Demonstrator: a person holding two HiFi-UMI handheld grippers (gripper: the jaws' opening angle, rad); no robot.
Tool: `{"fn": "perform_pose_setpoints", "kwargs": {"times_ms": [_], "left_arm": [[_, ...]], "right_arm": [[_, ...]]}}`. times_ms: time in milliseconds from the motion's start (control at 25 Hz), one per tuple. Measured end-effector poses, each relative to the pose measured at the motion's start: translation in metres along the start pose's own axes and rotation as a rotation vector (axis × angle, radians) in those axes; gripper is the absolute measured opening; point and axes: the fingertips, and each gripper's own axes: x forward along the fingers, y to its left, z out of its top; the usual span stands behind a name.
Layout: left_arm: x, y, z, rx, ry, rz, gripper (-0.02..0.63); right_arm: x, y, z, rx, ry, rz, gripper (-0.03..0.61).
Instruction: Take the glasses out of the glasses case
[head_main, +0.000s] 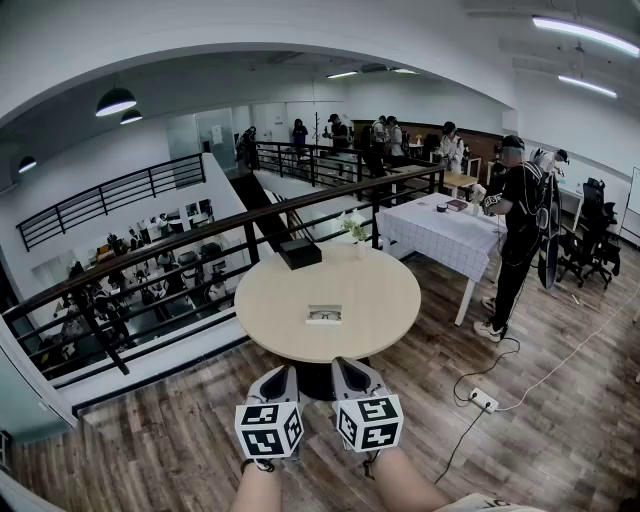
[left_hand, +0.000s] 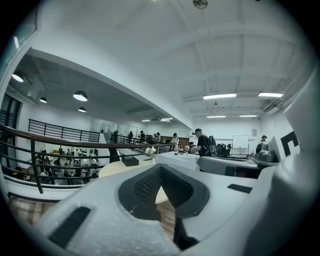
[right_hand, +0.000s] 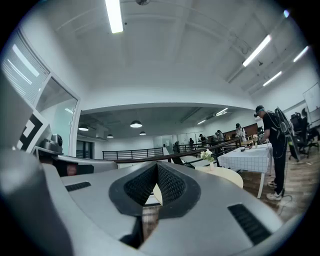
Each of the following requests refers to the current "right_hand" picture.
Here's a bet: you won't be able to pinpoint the black metal railing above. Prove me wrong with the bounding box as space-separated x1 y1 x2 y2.
101 147 165 161

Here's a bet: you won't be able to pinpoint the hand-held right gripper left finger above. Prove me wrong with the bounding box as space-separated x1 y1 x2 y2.
59 161 159 251

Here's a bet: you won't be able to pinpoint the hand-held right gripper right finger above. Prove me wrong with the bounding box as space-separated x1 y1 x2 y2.
138 160 286 256

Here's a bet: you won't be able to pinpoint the long ceiling tube light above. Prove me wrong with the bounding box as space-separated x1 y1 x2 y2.
104 0 125 35
292 45 310 63
241 34 273 68
262 70 283 88

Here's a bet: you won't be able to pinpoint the table with checkered cloth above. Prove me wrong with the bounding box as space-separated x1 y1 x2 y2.
216 143 274 176

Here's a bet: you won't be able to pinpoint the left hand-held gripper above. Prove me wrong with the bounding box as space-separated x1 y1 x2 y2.
0 72 118 174

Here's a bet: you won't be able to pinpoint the glass partition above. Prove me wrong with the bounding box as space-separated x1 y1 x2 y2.
36 76 81 157

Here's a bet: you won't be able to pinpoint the round beige table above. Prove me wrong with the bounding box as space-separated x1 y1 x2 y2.
109 136 243 169

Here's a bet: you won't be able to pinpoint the black office chair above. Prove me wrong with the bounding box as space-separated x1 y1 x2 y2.
289 108 320 161

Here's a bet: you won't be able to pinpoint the white table leg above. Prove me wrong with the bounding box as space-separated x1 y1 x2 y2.
256 171 266 199

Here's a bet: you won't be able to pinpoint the white flowers in vase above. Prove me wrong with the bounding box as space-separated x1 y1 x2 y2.
199 148 216 172

